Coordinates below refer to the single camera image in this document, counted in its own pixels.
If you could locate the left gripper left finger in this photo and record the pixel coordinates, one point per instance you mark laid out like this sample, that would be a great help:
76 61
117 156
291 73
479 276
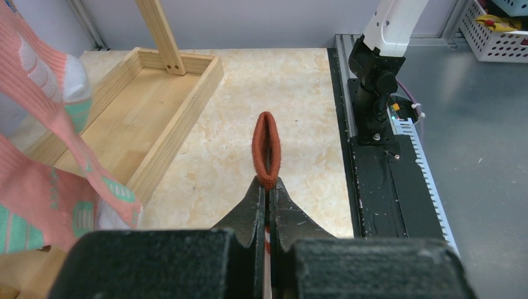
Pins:
225 261

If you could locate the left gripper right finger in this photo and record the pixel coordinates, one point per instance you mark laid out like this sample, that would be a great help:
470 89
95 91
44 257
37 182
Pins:
309 262

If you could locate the grey brown sock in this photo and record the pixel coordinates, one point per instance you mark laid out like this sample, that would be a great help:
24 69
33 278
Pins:
266 154

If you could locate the pink patterned sock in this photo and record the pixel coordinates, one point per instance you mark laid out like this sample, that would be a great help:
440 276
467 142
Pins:
42 205
41 79

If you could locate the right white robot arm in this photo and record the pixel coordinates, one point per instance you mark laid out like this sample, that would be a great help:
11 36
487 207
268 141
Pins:
375 59

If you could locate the wooden hanger stand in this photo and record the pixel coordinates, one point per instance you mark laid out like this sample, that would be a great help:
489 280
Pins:
143 110

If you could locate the white perforated basket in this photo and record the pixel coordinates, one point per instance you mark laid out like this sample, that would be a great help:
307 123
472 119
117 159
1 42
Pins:
488 45

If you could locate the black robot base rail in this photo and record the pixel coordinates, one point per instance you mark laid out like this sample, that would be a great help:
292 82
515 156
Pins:
390 187

